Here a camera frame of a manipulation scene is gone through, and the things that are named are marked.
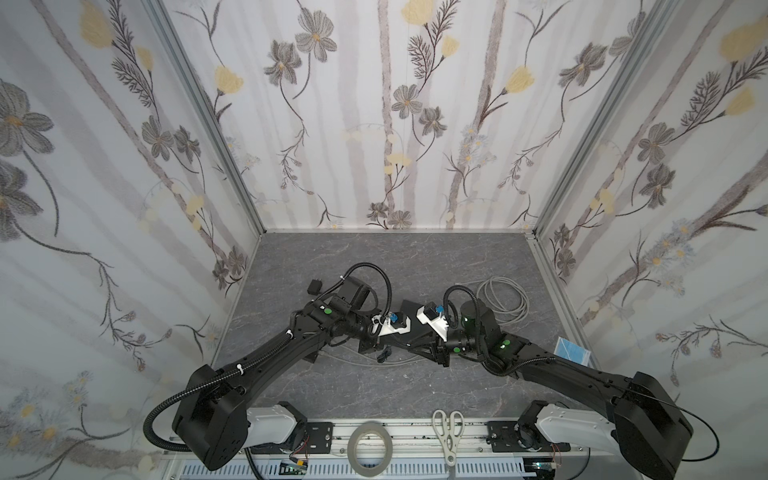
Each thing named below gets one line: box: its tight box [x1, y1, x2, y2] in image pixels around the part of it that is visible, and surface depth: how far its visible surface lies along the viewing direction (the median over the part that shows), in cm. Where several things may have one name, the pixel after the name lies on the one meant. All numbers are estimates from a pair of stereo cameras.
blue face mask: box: [554, 336, 591, 366], surface depth 91 cm
